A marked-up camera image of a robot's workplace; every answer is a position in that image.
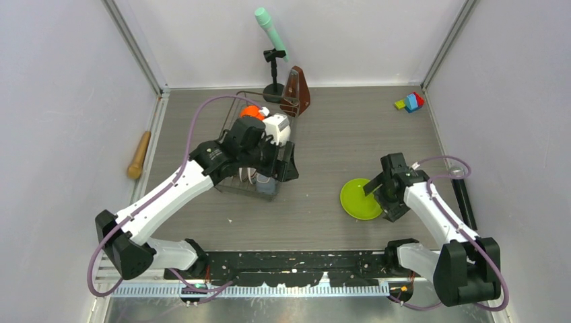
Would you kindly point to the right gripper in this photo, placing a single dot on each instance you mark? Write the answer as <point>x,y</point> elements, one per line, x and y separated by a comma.
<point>392,210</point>

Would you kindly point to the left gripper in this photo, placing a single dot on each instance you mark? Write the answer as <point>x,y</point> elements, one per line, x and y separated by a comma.
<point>271,169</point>

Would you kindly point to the lime green plate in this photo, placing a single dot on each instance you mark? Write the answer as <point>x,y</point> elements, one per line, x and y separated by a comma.
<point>356,204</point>

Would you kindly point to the small grey patterned mug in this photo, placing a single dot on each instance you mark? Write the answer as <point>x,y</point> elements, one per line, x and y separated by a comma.
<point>265,185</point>

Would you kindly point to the black wire dish rack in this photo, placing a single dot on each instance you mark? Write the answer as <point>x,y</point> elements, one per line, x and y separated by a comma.
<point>248,182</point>

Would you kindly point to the orange bowl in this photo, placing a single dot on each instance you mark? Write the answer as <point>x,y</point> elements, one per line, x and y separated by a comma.
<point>252,111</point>

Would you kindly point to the white bowl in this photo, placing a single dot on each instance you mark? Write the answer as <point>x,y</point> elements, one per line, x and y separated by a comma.
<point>284,131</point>

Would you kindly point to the green rimmed white plate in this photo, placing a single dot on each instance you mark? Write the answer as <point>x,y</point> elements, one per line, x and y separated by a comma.
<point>252,175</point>

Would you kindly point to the white printed round plate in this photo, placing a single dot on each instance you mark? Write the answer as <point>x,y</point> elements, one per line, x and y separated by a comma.
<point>244,174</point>

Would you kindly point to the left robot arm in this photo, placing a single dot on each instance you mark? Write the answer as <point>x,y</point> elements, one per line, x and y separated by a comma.
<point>126,236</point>

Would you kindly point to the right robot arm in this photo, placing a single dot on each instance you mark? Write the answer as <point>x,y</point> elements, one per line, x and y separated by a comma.
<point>467,268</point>

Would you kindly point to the brown metronome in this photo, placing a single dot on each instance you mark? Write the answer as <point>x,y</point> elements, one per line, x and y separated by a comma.
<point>296,91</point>

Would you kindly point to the black microphone stand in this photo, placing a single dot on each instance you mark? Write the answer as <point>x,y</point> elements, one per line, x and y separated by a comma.
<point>272,92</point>

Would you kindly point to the black handheld microphone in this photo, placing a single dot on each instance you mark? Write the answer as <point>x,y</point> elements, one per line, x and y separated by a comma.
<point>460,190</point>

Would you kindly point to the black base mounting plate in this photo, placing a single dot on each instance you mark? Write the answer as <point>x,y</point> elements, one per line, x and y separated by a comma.
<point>356,269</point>

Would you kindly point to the colourful toy blocks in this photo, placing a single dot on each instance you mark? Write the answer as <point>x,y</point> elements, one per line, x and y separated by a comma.
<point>411,103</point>

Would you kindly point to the wooden rolling pin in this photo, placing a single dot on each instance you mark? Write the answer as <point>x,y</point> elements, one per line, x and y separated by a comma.
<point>135,168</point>

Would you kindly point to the mint green microphone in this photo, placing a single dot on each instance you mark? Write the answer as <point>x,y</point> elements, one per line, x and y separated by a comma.
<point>265,21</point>

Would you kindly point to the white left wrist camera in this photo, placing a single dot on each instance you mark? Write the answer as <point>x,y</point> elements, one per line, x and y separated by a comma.
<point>271,122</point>

